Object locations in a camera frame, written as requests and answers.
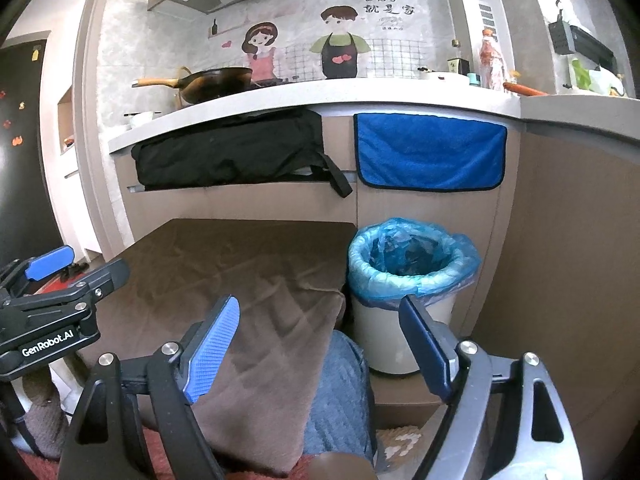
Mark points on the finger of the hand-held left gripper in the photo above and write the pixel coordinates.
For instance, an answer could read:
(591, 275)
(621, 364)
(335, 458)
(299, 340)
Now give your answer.
(50, 262)
(110, 275)

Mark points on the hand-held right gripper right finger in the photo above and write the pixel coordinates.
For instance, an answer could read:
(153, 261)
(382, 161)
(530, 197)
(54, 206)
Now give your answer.
(422, 347)

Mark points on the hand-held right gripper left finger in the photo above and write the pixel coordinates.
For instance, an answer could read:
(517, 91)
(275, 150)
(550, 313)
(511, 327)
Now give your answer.
(212, 350)

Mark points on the white trash bin blue liner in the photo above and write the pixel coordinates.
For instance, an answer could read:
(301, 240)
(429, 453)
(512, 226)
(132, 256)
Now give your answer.
(395, 330)

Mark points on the red plastic object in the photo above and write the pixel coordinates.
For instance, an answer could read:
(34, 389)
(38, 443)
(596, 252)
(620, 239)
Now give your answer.
(52, 284)

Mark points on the black refrigerator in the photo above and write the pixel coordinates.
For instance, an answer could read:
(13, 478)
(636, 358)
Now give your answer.
(25, 185)

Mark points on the brown blanket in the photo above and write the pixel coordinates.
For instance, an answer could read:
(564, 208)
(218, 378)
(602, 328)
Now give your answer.
(240, 270)

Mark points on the person's jeans leg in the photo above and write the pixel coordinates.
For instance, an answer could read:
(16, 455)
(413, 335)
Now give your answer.
(340, 400)

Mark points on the beige floor mat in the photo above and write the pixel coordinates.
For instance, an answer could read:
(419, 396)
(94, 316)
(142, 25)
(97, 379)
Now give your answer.
(400, 447)

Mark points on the white bowl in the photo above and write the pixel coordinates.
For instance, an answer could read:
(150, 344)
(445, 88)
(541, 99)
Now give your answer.
(139, 119)

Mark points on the black bag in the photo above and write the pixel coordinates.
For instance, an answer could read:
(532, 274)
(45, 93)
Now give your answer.
(225, 150)

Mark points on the blue towel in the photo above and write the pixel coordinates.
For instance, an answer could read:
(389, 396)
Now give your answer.
(430, 152)

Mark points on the white dish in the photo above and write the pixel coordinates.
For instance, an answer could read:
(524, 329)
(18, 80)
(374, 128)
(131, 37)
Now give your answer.
(442, 75)

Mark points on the teal cup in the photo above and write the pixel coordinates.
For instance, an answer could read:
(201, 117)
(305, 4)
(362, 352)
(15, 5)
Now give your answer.
(474, 79)

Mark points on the white speckled kitchen countertop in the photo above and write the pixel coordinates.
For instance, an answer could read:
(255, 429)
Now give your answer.
(320, 94)

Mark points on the orange kitchen utensil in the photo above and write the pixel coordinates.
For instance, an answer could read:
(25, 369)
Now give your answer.
(525, 89)

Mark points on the orange-capped red bottle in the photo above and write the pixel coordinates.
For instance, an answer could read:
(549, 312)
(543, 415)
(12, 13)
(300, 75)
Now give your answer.
(491, 65)

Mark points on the green white plastic bag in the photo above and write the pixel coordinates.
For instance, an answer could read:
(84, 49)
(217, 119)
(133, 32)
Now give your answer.
(595, 82)

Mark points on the cartoon wall sticker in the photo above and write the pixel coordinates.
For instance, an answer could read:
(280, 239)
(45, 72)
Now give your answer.
(340, 35)

